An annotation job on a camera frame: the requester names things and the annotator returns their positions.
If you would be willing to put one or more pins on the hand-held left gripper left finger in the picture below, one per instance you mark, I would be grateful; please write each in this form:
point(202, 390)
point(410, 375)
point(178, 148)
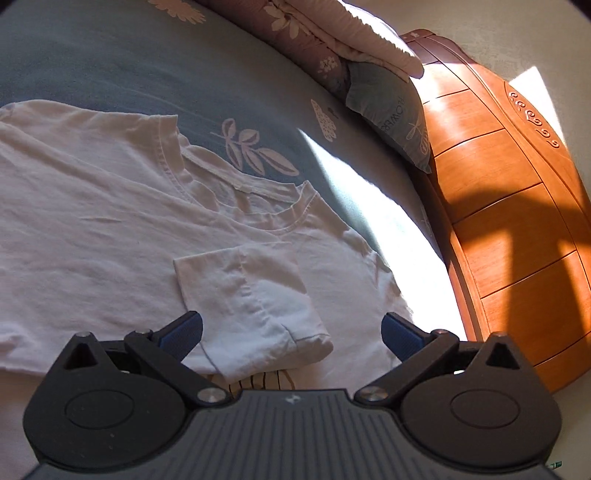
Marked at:
point(182, 332)

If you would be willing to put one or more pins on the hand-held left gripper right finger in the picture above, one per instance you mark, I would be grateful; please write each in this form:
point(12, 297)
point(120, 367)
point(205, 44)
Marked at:
point(401, 334)

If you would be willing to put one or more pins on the blue floral pillow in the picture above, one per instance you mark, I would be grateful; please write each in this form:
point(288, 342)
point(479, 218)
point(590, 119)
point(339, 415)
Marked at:
point(392, 110)

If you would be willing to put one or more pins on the wooden headboard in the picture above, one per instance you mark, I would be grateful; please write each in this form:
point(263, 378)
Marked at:
point(508, 207)

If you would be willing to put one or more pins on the white long-sleeve shirt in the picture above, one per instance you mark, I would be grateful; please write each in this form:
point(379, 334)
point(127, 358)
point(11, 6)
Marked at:
point(138, 230)

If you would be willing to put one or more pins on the pink floral quilt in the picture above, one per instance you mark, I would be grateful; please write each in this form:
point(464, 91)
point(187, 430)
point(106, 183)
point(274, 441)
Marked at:
point(300, 27)

